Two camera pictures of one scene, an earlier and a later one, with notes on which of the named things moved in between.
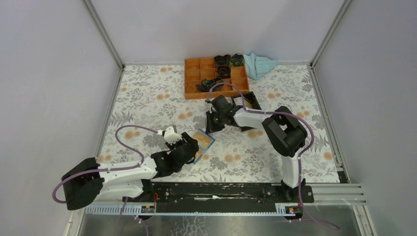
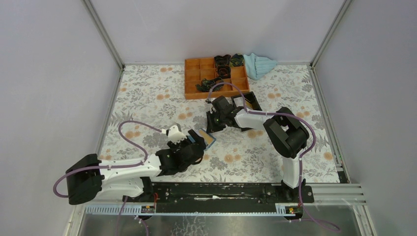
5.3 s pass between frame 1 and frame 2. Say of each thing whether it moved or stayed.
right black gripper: stayed
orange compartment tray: moved
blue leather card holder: stayed
